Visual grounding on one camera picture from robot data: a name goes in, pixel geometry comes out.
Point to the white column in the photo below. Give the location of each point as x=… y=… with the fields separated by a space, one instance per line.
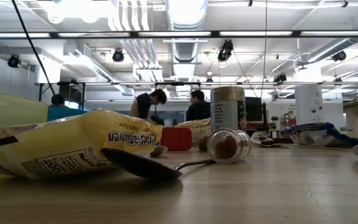
x=309 y=102

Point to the smoked paprika tin red lid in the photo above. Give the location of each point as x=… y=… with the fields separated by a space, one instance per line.
x=176 y=138

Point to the brown snack wrapper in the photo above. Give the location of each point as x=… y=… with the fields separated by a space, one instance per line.
x=259 y=137

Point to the black gantry frame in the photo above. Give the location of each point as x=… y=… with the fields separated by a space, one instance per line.
x=179 y=83

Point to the person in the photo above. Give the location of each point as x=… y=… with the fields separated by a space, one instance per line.
x=197 y=110
x=57 y=100
x=143 y=105

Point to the yellow Maruchan ramen bag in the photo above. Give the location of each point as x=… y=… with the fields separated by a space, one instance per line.
x=197 y=127
x=57 y=140

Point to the small glass spice jar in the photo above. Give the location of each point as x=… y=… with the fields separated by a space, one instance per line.
x=228 y=146

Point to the silver ventilation duct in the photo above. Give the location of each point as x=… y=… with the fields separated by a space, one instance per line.
x=185 y=49

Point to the overhead light bar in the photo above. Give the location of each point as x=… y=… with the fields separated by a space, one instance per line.
x=214 y=33

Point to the red shelf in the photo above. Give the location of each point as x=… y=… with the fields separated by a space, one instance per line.
x=287 y=123

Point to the black monitor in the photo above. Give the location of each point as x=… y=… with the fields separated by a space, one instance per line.
x=253 y=109

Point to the blue plastic bin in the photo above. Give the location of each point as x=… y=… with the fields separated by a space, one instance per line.
x=64 y=112

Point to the light translucent plastic bin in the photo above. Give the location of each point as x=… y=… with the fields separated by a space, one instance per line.
x=11 y=109

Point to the plain silver spoon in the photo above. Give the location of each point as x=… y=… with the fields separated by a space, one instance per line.
x=269 y=143

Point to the blue ramen noodle bag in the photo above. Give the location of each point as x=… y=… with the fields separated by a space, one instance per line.
x=319 y=133

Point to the black ceiling-mounted camera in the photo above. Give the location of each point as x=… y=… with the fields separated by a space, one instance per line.
x=13 y=61
x=281 y=77
x=118 y=56
x=227 y=46
x=339 y=56

